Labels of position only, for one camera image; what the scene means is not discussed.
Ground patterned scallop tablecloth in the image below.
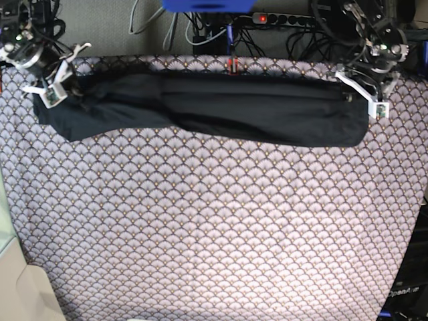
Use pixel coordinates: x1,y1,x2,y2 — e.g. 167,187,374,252
1,68,427,320

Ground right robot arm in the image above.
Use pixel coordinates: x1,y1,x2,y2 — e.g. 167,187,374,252
1,1,83,96

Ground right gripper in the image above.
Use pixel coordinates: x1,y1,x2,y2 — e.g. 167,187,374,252
19,46,84,97

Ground black cable bundle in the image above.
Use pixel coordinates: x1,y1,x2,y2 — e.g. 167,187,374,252
193,13,362,68

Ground white power strip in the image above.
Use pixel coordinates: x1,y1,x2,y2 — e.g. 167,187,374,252
251,12,316,28

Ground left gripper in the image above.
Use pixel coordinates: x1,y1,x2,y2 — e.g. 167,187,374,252
344,56,401,100

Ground grey cables on floor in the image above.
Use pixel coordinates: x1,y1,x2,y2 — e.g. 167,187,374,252
128,0,228,51

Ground red black table clamp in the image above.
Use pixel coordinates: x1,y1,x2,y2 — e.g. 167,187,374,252
227,56,239,75

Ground black OpenArm box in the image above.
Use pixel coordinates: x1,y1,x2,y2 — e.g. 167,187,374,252
378,204,427,320

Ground dark navy T-shirt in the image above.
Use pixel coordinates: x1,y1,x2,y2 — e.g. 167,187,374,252
33,72,368,147

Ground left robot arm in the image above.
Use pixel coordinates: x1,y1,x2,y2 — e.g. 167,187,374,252
310,1,409,102

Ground beige furniture edge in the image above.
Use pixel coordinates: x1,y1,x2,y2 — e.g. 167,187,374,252
1,183,65,320

